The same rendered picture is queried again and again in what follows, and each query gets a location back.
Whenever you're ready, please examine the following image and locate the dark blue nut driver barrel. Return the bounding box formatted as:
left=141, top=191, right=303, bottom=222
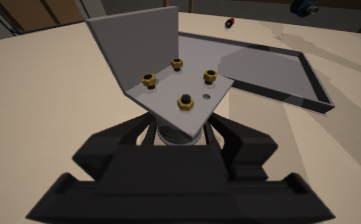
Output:
left=290, top=0, right=320, bottom=17

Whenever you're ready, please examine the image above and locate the red hand nut driver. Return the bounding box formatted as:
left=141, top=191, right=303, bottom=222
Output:
left=225, top=18, right=234, bottom=28

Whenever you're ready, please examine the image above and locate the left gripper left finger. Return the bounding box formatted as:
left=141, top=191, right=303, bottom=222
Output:
left=83, top=112, right=157, bottom=145

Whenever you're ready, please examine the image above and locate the brass hex nut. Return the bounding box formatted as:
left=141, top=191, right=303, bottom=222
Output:
left=177, top=96, right=194, bottom=111
left=142, top=74, right=156, bottom=86
left=203, top=70, right=217, bottom=82
left=171, top=58, right=183, bottom=68

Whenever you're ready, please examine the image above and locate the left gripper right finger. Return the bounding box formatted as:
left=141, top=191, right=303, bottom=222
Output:
left=203, top=112, right=278, bottom=172

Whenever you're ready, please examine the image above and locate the dark grey cylinder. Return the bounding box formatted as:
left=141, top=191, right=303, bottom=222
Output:
left=154, top=94, right=204, bottom=145

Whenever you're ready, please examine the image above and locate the grey metal l-shaped bracket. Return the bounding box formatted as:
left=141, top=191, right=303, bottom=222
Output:
left=84, top=6, right=234, bottom=142

